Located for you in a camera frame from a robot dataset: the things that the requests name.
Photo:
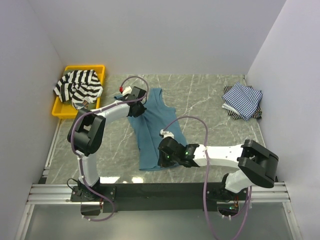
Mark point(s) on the aluminium rail frame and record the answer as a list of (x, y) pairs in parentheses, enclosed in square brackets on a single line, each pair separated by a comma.
[(59, 194)]

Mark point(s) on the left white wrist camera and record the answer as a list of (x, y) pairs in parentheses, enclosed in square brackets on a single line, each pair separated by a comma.
[(125, 90)]

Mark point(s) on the black white striped top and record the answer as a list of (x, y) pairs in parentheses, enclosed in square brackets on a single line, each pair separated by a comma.
[(80, 86)]

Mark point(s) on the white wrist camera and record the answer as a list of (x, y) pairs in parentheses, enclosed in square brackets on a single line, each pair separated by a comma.
[(125, 90), (165, 134)]

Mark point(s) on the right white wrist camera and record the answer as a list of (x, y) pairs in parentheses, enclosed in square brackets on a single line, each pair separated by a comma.
[(165, 134)]

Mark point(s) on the blue white striped folded top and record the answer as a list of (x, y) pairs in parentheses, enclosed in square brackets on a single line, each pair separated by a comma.
[(243, 99)]

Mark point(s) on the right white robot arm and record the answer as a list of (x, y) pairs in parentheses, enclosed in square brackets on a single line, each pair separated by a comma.
[(255, 164)]

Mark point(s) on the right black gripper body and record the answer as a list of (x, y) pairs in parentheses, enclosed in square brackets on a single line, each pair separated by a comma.
[(166, 161)]

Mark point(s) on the black base beam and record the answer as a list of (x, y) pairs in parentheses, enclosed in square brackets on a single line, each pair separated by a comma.
[(213, 195)]

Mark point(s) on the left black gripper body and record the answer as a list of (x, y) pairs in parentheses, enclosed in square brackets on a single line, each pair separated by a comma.
[(140, 110)]

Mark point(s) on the teal tank top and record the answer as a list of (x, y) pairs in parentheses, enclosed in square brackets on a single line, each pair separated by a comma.
[(147, 129)]

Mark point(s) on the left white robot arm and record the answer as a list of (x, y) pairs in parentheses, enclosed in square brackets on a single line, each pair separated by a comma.
[(87, 131)]

